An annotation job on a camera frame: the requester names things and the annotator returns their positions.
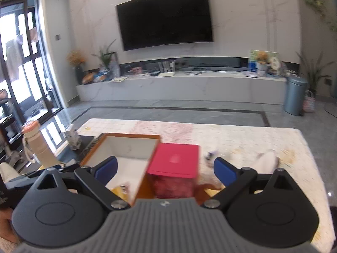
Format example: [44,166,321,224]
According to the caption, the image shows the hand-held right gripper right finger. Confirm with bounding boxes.
[202,157,301,212]

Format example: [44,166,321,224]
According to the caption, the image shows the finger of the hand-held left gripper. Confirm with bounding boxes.
[5,163,79,188]

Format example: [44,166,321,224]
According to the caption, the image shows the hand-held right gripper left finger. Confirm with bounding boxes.
[28,156,131,212]

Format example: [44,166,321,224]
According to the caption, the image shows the wooden box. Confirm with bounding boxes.
[79,133,224,208]

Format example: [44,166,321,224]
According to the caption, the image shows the white cloth pouch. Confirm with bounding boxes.
[251,150,281,175]

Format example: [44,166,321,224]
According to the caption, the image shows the red lidded box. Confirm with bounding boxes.
[147,143,200,199]

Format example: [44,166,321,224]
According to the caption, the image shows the person's left forearm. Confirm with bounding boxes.
[0,208,21,244]

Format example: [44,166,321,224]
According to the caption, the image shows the black remote control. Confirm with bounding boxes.
[79,134,106,162]

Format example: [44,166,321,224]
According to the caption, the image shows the small yellow toy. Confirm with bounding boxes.
[111,182,132,199]

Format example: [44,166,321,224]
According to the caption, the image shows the beige water bottle orange cap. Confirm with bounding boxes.
[21,120,60,166]

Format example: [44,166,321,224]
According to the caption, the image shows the black book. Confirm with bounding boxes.
[75,136,96,156]

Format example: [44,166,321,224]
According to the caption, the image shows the white green milk carton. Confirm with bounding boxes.
[64,124,81,150]

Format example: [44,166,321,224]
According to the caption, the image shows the cream printed mat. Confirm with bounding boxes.
[76,118,335,253]

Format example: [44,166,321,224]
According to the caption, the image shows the black rack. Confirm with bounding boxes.
[0,88,25,168]

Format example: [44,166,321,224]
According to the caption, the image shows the blue snack bag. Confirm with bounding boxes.
[93,71,109,83]

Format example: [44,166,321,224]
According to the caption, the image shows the white television cabinet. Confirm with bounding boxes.
[76,70,288,105]

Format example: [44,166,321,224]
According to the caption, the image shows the clear plastic jug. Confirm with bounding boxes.
[110,55,121,78]

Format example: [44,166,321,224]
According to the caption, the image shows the blue trash can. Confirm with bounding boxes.
[284,75,308,116]

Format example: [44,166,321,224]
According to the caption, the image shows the pink checked bag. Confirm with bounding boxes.
[303,90,316,113]

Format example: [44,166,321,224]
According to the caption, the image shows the orange flowers in dark vase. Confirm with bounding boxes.
[66,50,86,85]

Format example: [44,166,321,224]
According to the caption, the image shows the green plant in glass vase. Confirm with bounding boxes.
[91,39,118,77]

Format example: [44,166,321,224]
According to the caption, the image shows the white router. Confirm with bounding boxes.
[159,61,176,77]

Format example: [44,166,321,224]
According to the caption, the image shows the framed picture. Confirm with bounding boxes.
[248,50,280,71]

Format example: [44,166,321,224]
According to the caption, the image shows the black framed glass door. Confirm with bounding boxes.
[0,0,66,127]

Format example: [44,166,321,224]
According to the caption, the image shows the tall green potted plant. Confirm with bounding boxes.
[296,51,335,93]

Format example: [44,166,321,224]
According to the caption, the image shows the hanging green vine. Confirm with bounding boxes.
[303,0,337,32]

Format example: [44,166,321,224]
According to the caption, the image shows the black cables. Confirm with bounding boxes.
[184,67,227,75]

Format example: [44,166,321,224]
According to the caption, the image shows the black wall television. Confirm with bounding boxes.
[116,0,214,52]

